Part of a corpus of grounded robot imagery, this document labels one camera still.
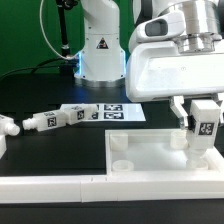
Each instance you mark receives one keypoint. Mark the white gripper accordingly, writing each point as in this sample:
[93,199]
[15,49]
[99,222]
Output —
[157,71]

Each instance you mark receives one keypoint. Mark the white square tabletop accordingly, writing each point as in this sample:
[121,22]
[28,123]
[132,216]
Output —
[146,150]

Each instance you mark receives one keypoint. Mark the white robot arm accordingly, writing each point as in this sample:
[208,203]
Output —
[193,25]

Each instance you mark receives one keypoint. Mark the white U-shaped fence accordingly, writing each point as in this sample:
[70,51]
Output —
[156,185]

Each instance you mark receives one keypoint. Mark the white tag sheet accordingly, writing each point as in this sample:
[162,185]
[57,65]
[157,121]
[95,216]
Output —
[118,112]

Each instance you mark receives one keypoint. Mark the black camera pole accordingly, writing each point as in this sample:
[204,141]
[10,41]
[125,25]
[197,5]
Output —
[62,6]

